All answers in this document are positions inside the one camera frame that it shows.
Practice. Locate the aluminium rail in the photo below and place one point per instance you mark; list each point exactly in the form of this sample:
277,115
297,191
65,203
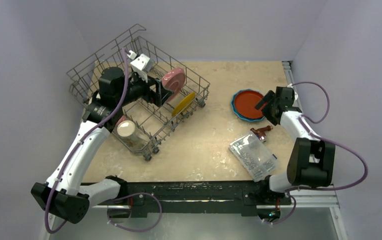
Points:
297,124

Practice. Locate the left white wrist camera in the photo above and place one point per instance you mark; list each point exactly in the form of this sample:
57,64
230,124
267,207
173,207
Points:
141,64

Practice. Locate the brown copper tool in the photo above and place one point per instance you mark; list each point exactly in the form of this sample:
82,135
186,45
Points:
261,132

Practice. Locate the clear plastic screw box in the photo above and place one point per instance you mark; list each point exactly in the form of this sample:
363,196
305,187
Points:
254,156

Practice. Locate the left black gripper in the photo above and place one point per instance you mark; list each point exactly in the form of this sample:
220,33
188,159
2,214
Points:
161,94

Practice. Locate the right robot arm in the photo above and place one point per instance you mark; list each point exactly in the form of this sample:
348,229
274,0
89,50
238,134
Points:
277,182

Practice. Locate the pink dotted plate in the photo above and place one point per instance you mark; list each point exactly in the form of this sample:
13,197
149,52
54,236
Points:
174,80

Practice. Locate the yellow black saucer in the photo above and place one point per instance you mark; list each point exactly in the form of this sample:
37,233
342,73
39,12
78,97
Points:
184,104

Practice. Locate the grey wire dish rack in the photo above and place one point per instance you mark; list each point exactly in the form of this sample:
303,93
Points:
156,123

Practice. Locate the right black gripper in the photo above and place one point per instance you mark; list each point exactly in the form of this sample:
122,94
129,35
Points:
273,104

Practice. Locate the blue plate under stack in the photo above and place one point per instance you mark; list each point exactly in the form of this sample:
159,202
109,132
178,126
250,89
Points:
233,106

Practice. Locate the red plate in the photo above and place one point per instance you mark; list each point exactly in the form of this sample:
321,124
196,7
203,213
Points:
247,103

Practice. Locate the black base frame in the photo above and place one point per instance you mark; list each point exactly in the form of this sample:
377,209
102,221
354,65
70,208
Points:
244,197

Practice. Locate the pink mug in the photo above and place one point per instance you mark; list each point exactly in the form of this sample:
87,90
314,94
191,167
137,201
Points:
123,118

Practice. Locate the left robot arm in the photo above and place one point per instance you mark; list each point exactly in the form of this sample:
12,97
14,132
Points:
62,195

